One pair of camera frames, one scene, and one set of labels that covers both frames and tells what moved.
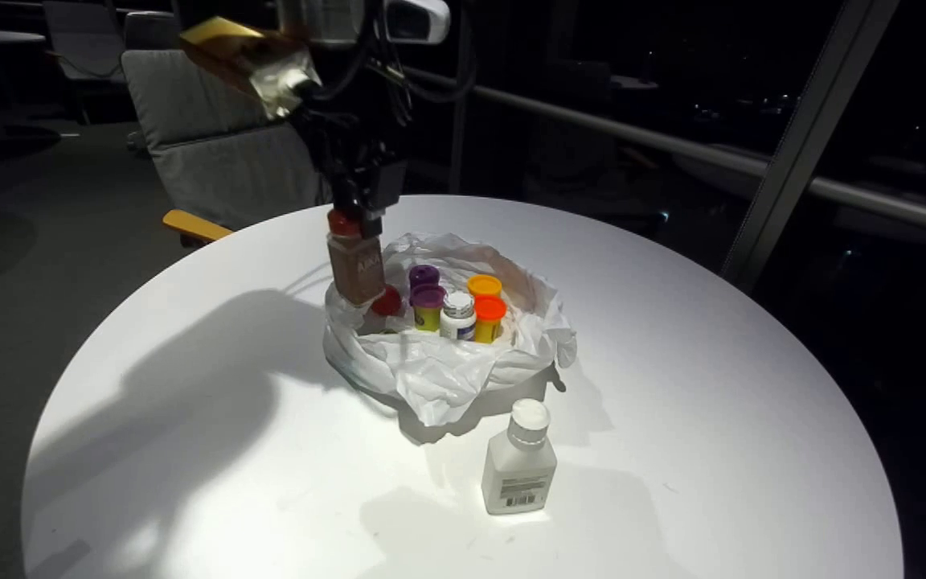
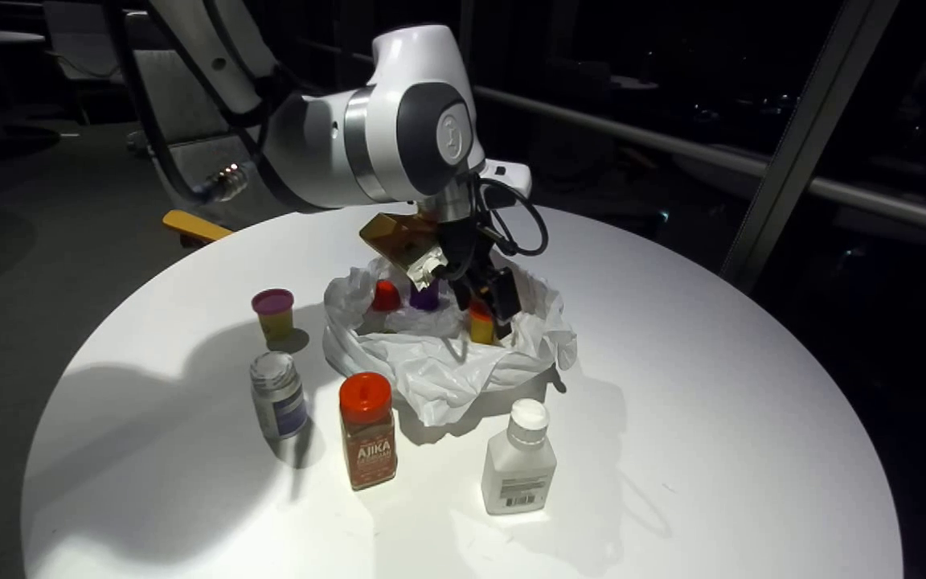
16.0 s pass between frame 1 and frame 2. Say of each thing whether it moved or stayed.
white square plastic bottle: stayed
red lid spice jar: moved
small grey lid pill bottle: moved
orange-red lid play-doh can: stayed
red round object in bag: stayed
